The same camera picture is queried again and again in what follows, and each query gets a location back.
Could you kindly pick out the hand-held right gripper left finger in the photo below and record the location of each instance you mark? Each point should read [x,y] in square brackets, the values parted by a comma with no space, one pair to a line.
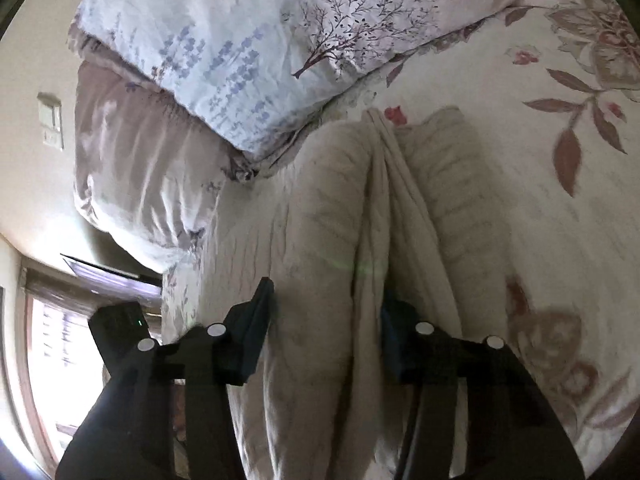
[250,332]

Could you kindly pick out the white wall switch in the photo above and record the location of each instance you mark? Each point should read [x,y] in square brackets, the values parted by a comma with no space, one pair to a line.
[51,121]

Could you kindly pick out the white tree-print pillow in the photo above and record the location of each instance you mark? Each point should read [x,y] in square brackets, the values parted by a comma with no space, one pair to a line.
[250,35]

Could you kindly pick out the pink floral pillow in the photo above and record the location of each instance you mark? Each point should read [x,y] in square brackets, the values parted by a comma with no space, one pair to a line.
[135,175]

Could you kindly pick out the window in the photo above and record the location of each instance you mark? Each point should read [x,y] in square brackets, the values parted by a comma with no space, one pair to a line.
[60,350]

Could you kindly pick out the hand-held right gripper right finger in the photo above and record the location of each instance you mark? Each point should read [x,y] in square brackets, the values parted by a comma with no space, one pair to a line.
[395,345]

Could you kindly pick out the floral bed sheet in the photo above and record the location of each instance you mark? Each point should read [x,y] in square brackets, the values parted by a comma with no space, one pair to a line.
[560,200]

